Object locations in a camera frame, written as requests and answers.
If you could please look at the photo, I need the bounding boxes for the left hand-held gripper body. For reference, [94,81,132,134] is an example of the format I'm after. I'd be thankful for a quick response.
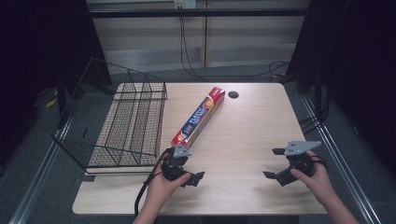
[162,143,192,182]

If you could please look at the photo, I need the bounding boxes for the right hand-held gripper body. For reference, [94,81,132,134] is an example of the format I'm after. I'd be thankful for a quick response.
[284,140,322,177]

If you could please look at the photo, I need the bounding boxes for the red and blue plastic wrap box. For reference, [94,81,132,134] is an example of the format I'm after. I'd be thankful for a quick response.
[170,86,226,149]

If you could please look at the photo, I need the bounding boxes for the black wire basket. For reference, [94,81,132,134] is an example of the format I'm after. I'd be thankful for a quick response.
[51,56,168,175]

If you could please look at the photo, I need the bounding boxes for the person's left hand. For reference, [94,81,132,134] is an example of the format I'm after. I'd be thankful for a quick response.
[146,161,192,213]

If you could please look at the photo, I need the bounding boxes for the person's right hand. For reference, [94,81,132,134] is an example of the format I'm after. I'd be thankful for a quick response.
[290,150,339,208]

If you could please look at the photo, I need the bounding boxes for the dark curtain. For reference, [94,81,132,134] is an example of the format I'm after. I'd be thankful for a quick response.
[285,0,396,175]
[0,0,112,175]

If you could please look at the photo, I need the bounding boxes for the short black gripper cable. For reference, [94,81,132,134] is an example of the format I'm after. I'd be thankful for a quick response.
[310,155,328,172]

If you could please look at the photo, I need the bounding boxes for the metal floor rail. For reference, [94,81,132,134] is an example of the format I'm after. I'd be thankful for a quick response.
[299,92,382,224]
[8,119,73,224]

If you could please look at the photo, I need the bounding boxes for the black floor cables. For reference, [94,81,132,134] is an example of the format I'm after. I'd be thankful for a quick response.
[299,87,332,135]

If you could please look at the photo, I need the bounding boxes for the black stand post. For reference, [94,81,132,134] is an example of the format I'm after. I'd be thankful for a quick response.
[55,60,69,127]
[313,59,324,120]

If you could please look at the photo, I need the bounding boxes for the black hanging cable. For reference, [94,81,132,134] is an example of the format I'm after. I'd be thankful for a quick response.
[178,15,291,79]

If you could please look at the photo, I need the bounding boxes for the white wall outlet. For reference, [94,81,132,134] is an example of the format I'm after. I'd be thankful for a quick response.
[174,0,197,9]

